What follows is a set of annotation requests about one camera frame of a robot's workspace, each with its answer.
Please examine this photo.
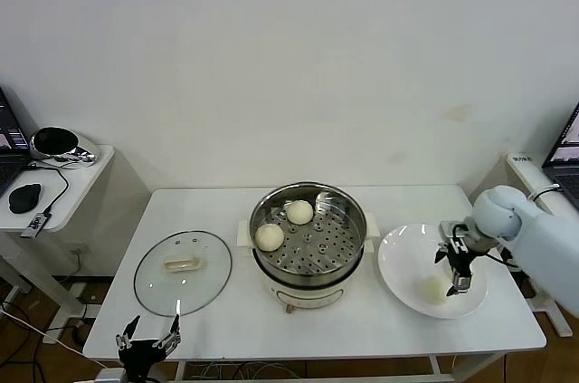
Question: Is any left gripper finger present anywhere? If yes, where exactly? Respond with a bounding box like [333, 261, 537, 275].
[153, 313, 183, 349]
[115, 314, 141, 350]

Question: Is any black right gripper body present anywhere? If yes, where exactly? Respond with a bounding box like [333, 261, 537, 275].
[446, 244, 474, 277]

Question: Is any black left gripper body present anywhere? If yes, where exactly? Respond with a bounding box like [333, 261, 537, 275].
[119, 339, 171, 382]

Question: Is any white steamed baozi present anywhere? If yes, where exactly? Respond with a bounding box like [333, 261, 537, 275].
[286, 200, 314, 226]
[418, 276, 449, 307]
[254, 223, 285, 252]

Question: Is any glass pot lid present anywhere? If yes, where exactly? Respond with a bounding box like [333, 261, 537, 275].
[133, 230, 233, 317]

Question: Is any perforated steel steamer basket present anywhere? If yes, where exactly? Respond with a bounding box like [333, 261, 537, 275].
[235, 181, 381, 276]

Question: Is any white round plate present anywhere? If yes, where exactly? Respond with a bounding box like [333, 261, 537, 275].
[377, 224, 489, 321]

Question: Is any white side table with label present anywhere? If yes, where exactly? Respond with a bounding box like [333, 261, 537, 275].
[505, 152, 579, 339]

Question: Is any cream electric cooker base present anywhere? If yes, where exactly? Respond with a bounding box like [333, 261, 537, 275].
[237, 219, 376, 314]

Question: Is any small grey usb hub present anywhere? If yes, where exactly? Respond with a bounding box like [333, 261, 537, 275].
[21, 209, 52, 239]

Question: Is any white side table with mouse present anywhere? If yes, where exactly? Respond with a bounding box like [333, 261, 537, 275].
[0, 143, 117, 328]

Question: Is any black computer mouse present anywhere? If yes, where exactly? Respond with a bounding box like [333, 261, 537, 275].
[8, 182, 43, 215]

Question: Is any black laptop beside chrome helmet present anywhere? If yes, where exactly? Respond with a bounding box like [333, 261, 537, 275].
[0, 83, 33, 196]

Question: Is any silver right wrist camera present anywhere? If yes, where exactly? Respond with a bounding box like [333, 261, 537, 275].
[439, 219, 471, 248]

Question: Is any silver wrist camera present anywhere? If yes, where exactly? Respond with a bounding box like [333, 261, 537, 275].
[97, 368, 128, 383]
[439, 219, 471, 248]

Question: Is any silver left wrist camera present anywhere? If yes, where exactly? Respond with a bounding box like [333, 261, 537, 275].
[97, 368, 128, 383]

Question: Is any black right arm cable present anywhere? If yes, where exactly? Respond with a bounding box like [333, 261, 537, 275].
[486, 246, 521, 271]

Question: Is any white main table frame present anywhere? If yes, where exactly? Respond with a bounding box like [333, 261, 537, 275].
[148, 353, 510, 383]

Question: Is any black white charger cable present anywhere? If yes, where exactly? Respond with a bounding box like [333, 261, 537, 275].
[527, 183, 562, 203]

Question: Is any black laptop with charger cable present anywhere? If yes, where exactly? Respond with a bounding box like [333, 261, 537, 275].
[541, 101, 579, 215]

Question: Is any thin black usb cable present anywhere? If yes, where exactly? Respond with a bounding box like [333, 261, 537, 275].
[24, 163, 71, 216]

